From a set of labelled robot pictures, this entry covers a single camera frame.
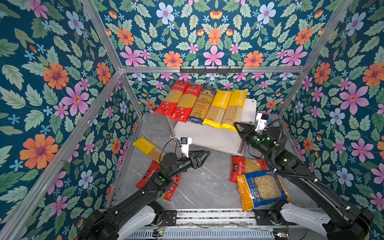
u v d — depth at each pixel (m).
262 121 0.61
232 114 0.69
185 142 0.65
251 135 0.58
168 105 0.73
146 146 0.99
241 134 0.59
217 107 0.73
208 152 0.67
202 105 0.74
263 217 0.73
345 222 0.38
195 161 0.63
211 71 0.94
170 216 0.74
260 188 0.78
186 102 0.75
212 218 0.75
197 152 0.64
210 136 0.99
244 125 0.63
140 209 0.60
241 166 0.86
